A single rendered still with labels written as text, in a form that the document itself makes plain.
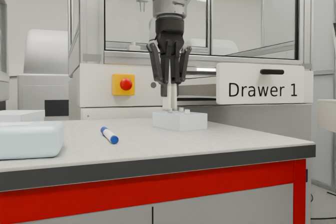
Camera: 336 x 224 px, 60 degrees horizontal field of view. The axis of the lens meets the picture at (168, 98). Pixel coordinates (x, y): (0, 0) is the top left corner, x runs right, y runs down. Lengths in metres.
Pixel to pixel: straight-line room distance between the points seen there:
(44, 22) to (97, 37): 3.35
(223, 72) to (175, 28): 0.17
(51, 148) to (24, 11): 4.02
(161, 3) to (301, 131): 0.93
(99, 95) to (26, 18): 3.45
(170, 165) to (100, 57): 0.64
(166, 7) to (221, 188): 0.45
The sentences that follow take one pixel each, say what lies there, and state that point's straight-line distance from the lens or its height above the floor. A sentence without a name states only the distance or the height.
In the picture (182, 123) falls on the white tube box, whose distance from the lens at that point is 0.68.
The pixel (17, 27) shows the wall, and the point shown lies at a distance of 4.38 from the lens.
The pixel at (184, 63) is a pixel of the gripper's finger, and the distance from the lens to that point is 0.78.
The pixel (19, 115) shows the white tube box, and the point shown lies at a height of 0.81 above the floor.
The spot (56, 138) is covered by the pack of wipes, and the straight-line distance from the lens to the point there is 0.44.
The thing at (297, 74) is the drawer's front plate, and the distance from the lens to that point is 0.94.
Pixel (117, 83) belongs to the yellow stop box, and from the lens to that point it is 0.97.
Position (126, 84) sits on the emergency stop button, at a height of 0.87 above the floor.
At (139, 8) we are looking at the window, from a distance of 1.09.
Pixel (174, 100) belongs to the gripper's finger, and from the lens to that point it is 0.75.
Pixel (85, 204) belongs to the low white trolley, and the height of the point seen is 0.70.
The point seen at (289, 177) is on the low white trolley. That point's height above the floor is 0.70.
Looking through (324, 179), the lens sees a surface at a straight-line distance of 3.01.
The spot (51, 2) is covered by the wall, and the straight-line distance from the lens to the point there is 4.42.
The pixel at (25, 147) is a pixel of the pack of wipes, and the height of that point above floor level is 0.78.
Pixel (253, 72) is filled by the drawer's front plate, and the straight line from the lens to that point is 0.83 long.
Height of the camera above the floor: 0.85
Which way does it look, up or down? 1 degrees down
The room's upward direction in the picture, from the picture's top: straight up
